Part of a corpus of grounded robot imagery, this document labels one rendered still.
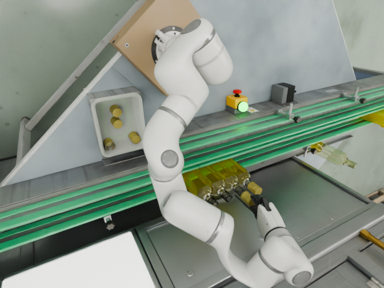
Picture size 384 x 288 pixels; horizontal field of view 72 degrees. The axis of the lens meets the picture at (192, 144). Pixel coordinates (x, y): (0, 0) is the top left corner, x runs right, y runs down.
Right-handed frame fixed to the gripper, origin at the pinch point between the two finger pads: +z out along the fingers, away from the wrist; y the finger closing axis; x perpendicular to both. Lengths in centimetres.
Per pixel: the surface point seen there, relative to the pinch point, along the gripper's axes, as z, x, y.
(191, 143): 21.9, 17.7, 15.0
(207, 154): 25.8, 10.9, 7.2
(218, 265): -10.7, 16.4, -12.6
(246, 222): 5.3, 1.1, -12.5
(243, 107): 39.6, -9.1, 20.6
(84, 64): 84, 62, 38
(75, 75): 83, 68, 34
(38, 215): 4, 69, 7
